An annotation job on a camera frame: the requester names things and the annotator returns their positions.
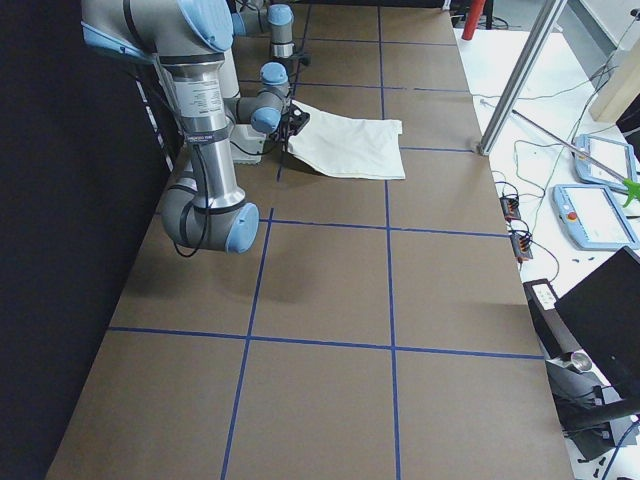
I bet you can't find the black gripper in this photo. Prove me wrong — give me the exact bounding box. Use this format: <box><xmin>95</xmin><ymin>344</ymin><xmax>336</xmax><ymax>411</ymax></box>
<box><xmin>269</xmin><ymin>112</ymin><xmax>302</xmax><ymax>165</ymax></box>

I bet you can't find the cream long-sleeve cat t-shirt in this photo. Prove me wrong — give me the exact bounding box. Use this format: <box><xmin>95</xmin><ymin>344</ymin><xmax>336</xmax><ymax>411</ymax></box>
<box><xmin>288</xmin><ymin>101</ymin><xmax>406</xmax><ymax>180</ymax></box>

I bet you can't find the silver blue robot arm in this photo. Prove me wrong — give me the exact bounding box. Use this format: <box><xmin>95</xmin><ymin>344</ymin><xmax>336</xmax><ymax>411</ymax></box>
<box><xmin>81</xmin><ymin>1</ymin><xmax>309</xmax><ymax>253</ymax></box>
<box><xmin>231</xmin><ymin>1</ymin><xmax>295</xmax><ymax>60</ymax></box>

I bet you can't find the red cylinder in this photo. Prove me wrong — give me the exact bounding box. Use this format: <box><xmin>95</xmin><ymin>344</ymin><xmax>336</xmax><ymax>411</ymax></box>
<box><xmin>461</xmin><ymin>0</ymin><xmax>486</xmax><ymax>41</ymax></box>

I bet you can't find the blue teach pendant near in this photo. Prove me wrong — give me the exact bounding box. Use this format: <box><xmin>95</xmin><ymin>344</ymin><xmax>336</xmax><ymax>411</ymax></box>
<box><xmin>552</xmin><ymin>184</ymin><xmax>639</xmax><ymax>251</ymax></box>

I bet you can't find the blue teach pendant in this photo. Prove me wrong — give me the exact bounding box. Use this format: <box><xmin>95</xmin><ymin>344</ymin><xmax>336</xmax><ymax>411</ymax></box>
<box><xmin>573</xmin><ymin>134</ymin><xmax>638</xmax><ymax>193</ymax></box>
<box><xmin>552</xmin><ymin>184</ymin><xmax>639</xmax><ymax>251</ymax></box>

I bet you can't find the dark box with white label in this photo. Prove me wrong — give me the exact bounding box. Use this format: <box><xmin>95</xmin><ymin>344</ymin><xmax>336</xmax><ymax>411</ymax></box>
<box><xmin>523</xmin><ymin>279</ymin><xmax>582</xmax><ymax>360</ymax></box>

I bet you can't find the blue teach pendant far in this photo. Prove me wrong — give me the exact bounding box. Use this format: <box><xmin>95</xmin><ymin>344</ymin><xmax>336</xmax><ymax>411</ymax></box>
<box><xmin>573</xmin><ymin>134</ymin><xmax>638</xmax><ymax>193</ymax></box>

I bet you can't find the wooden board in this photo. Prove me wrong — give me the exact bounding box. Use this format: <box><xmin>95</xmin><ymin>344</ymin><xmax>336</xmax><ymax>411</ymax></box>
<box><xmin>589</xmin><ymin>41</ymin><xmax>639</xmax><ymax>123</ymax></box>

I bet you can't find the metal reacher grabber stick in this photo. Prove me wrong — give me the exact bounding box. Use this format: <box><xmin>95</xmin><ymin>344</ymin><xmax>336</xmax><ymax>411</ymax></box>
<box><xmin>510</xmin><ymin>109</ymin><xmax>639</xmax><ymax>207</ymax></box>

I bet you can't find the black monitor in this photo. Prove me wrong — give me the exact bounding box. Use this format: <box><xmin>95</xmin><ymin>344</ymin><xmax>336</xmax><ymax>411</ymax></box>
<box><xmin>555</xmin><ymin>247</ymin><xmax>639</xmax><ymax>398</ymax></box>

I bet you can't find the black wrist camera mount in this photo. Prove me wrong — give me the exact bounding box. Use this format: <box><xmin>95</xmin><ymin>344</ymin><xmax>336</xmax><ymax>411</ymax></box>
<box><xmin>289</xmin><ymin>107</ymin><xmax>310</xmax><ymax>131</ymax></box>

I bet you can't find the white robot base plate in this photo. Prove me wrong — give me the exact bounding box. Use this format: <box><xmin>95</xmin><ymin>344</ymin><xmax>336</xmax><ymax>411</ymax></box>
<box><xmin>230</xmin><ymin>124</ymin><xmax>266</xmax><ymax>165</ymax></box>

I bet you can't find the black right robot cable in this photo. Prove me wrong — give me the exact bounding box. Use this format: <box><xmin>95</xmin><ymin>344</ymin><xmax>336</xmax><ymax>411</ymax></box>
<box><xmin>172</xmin><ymin>139</ymin><xmax>211</xmax><ymax>260</ymax></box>

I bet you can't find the black cable hub left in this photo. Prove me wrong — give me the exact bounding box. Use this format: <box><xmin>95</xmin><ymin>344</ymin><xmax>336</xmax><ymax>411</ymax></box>
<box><xmin>499</xmin><ymin>195</ymin><xmax>522</xmax><ymax>222</ymax></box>

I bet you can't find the black cable hub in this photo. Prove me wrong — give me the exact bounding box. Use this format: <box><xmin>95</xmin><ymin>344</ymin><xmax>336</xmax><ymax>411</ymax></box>
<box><xmin>499</xmin><ymin>195</ymin><xmax>522</xmax><ymax>222</ymax></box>
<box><xmin>510</xmin><ymin>231</ymin><xmax>533</xmax><ymax>263</ymax></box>

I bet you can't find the black cable hub right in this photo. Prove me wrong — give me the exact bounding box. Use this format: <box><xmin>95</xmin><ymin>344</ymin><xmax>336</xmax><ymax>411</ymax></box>
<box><xmin>510</xmin><ymin>231</ymin><xmax>533</xmax><ymax>263</ymax></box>

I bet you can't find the grey aluminium frame post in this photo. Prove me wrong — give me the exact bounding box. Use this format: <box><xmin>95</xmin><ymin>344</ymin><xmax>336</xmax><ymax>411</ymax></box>
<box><xmin>477</xmin><ymin>0</ymin><xmax>567</xmax><ymax>156</ymax></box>

